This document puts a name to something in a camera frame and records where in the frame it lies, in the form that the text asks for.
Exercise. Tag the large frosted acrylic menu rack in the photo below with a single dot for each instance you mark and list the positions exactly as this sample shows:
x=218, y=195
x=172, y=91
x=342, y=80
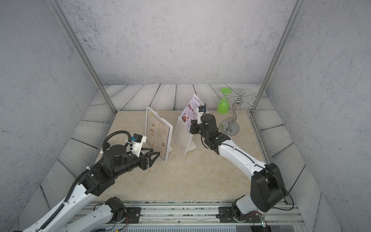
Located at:
x=158, y=134

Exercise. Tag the Dim Sum Inn blue-bordered menu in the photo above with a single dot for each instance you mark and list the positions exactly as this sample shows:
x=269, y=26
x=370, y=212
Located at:
x=158, y=133

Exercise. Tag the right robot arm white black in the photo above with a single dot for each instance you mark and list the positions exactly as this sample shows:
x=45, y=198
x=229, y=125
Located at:
x=267, y=186

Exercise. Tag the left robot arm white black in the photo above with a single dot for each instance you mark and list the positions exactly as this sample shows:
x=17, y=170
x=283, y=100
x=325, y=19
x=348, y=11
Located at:
x=88, y=186

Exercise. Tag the aluminium left corner post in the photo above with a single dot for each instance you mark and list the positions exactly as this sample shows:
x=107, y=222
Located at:
x=63, y=21

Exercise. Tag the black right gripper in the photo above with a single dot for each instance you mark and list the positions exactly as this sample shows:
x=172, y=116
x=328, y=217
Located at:
x=193, y=130

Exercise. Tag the aluminium corner post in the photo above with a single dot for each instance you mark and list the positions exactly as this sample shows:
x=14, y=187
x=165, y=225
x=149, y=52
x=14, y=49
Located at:
x=278, y=53
x=63, y=21

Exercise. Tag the small pink food menu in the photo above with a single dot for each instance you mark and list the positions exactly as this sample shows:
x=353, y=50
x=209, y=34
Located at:
x=191, y=111

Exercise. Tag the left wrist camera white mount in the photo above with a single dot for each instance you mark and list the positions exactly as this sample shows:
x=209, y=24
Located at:
x=135, y=147

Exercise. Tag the silver wire glass holder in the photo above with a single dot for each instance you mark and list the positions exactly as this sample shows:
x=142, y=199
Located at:
x=230, y=126

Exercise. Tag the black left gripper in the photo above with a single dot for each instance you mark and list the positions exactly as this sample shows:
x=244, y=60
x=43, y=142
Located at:
x=148, y=164

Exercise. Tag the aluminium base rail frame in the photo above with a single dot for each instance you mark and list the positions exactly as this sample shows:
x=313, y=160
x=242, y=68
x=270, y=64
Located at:
x=203, y=216

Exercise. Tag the small frosted acrylic menu rack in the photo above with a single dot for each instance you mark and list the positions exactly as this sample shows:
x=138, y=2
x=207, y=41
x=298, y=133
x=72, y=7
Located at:
x=183, y=138

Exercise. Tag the aluminium right corner post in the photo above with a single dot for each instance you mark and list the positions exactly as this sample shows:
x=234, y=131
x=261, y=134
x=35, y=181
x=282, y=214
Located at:
x=278, y=53

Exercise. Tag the green plastic wine glass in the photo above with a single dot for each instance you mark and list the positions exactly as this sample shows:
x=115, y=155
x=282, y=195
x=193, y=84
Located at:
x=223, y=105

